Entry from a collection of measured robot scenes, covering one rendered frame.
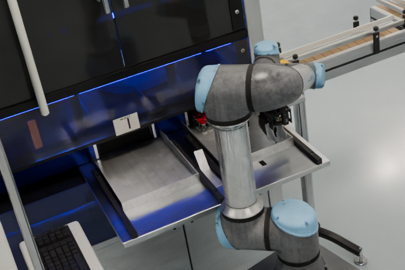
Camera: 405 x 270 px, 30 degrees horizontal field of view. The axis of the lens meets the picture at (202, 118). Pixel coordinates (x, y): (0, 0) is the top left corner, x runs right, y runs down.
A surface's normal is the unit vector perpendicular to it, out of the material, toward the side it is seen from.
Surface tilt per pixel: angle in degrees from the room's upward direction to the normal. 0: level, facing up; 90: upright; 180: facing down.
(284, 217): 8
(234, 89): 63
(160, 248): 90
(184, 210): 0
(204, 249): 90
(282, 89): 77
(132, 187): 0
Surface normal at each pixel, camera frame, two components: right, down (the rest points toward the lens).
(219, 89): -0.29, 0.08
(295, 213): -0.02, -0.84
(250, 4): 0.40, 0.41
